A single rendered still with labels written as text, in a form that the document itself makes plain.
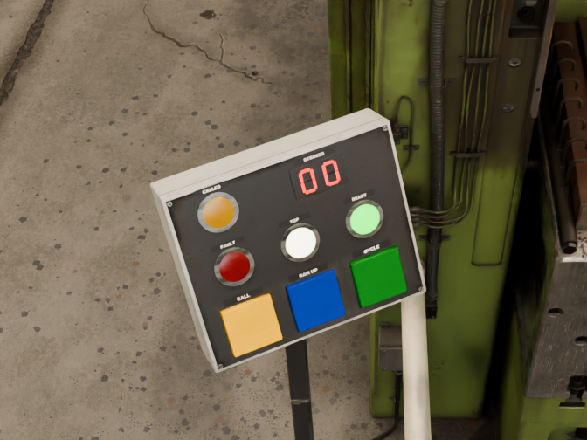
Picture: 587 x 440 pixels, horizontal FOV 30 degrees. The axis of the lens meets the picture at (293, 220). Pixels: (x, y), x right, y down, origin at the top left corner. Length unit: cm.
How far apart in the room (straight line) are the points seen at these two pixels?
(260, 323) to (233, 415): 109
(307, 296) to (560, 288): 46
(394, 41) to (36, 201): 167
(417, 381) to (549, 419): 38
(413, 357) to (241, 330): 49
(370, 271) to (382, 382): 90
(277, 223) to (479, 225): 59
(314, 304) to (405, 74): 39
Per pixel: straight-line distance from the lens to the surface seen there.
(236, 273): 153
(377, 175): 156
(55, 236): 303
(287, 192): 152
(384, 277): 161
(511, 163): 189
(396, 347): 225
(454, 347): 235
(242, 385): 268
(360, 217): 156
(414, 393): 193
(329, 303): 159
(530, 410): 219
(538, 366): 204
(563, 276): 181
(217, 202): 149
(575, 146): 184
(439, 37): 164
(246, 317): 156
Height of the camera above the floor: 233
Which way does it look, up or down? 52 degrees down
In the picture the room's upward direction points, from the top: 5 degrees counter-clockwise
